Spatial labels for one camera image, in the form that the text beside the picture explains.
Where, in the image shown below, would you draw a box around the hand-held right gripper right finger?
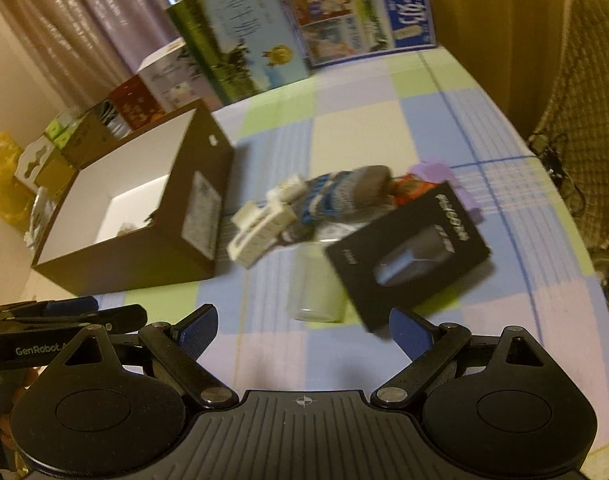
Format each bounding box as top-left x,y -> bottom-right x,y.
372,307 -> 550,408

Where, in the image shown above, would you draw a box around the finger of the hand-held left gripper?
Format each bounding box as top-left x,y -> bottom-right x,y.
0,296 -> 101,323
49,304 -> 149,335

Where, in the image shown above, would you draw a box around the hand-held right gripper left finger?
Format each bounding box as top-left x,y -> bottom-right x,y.
59,304 -> 240,408

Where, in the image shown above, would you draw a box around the black mouse package box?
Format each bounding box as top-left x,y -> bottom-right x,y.
325,180 -> 491,333

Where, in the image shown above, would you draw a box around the brown cardboard box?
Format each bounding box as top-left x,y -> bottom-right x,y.
30,105 -> 235,297

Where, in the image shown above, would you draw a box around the white pill bottle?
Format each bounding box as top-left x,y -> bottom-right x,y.
292,242 -> 348,323

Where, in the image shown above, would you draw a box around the white plastic clip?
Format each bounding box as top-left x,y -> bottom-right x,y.
228,175 -> 308,268

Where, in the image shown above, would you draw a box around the red snack packet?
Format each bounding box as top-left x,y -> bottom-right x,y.
389,174 -> 435,206

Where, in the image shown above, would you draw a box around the purple plastic case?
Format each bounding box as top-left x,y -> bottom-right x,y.
409,160 -> 485,223

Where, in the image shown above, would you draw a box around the clear plastic container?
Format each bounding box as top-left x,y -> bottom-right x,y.
315,220 -> 365,246

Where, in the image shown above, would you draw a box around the yellow plastic bag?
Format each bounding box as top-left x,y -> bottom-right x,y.
0,131 -> 35,233

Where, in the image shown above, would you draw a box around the white cardboard insert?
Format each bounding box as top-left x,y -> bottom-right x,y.
14,140 -> 55,193

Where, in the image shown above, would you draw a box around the striped knit sock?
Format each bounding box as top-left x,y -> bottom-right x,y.
284,165 -> 398,233

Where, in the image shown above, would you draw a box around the small plain cardboard box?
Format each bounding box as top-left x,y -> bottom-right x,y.
59,112 -> 115,168

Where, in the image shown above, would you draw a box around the green white small box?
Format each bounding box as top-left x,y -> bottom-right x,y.
44,107 -> 85,148

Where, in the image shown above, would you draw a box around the black white striped box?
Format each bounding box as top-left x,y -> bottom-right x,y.
87,100 -> 130,138

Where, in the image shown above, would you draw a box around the brown red product box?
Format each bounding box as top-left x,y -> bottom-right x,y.
107,74 -> 168,133

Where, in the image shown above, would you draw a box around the white product box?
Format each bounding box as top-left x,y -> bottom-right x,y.
137,37 -> 210,111

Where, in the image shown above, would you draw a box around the beige curtain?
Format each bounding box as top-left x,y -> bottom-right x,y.
0,0 -> 425,126

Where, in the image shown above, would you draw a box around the green milk carton box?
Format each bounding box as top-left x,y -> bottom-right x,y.
165,0 -> 310,107

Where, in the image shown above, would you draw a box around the checkered chair cushion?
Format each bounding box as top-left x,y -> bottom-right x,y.
527,0 -> 609,251

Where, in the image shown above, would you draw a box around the blue milk carton box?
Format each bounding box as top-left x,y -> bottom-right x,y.
277,0 -> 439,70

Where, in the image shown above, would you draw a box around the black cables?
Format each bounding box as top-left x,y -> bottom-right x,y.
529,132 -> 585,211

